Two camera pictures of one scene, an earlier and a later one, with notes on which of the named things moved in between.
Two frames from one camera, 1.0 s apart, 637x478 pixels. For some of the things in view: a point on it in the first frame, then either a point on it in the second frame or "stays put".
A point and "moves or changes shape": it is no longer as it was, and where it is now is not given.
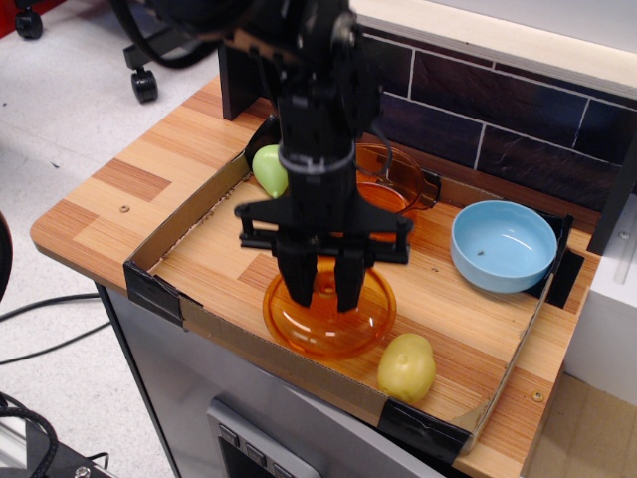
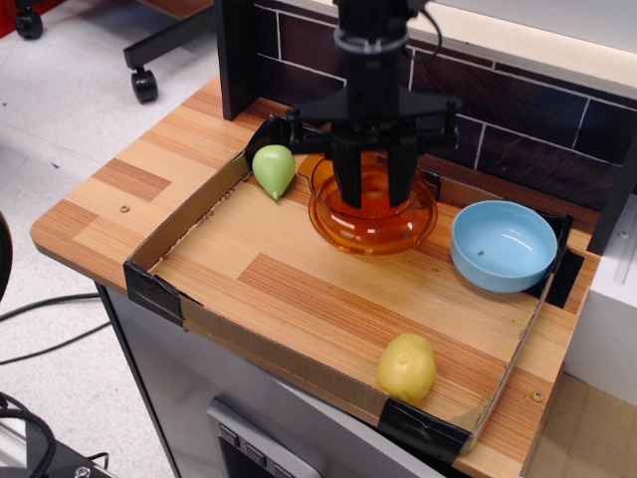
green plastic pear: (269, 170) stays put
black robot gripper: (319, 209) → (374, 110)
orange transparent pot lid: (321, 331) moves or changes shape
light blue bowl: (502, 246) stays put
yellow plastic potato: (406, 367) stays put
